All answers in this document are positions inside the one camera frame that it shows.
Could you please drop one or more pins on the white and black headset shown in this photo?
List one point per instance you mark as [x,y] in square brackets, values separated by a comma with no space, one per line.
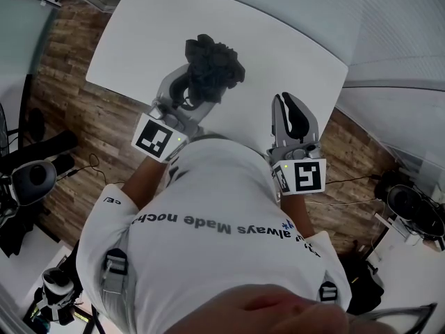
[57,291]

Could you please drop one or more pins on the person's right forearm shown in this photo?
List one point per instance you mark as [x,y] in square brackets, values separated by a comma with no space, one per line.
[293,211]

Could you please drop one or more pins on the eyeglasses frame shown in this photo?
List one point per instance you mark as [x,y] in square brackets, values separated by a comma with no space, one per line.
[410,313]

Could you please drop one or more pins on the person's white printed t-shirt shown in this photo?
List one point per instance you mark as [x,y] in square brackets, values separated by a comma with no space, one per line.
[215,249]

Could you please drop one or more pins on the grey office chair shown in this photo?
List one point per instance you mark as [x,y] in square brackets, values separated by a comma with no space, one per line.
[33,181]

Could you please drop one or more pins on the person's face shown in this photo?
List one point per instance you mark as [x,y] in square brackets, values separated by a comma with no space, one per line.
[278,311]

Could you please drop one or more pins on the black umbrella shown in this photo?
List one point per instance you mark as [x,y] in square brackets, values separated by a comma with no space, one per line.
[212,71]

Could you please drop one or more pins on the frosted glass panel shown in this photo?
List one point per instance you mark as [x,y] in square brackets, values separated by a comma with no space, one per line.
[24,37]

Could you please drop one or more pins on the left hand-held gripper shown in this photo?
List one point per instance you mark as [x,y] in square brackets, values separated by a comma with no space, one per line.
[153,138]

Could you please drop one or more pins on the person's left forearm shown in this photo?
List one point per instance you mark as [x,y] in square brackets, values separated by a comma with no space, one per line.
[146,183]

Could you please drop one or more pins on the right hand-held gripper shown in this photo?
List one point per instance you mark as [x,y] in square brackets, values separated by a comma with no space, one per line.
[306,176]

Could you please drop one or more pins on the black bag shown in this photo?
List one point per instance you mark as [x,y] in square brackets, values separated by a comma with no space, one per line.
[365,285]

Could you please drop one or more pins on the black office chair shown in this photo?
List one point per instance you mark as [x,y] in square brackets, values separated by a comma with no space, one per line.
[410,200]

